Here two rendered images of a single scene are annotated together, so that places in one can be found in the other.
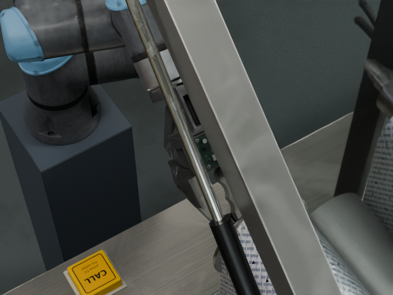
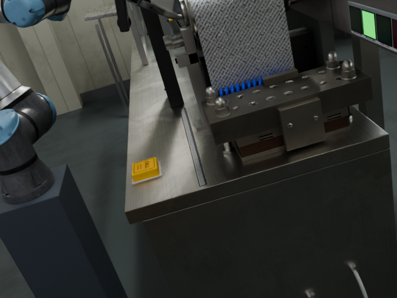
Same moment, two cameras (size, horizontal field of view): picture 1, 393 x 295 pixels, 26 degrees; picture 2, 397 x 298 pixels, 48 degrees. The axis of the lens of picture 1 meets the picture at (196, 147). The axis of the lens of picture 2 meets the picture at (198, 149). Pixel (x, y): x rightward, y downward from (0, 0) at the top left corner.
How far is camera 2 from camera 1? 1.26 m
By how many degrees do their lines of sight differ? 50
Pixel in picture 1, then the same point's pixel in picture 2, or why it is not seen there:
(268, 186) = not seen: outside the picture
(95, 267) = (140, 165)
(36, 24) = not seen: outside the picture
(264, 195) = not seen: outside the picture
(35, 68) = (7, 130)
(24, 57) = (38, 8)
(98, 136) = (59, 174)
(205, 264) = (169, 138)
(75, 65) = (23, 122)
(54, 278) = (132, 188)
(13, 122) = (10, 209)
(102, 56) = (30, 112)
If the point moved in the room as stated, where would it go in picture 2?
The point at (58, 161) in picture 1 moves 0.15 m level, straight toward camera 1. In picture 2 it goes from (59, 189) to (107, 181)
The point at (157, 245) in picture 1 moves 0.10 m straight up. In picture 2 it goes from (145, 152) to (134, 123)
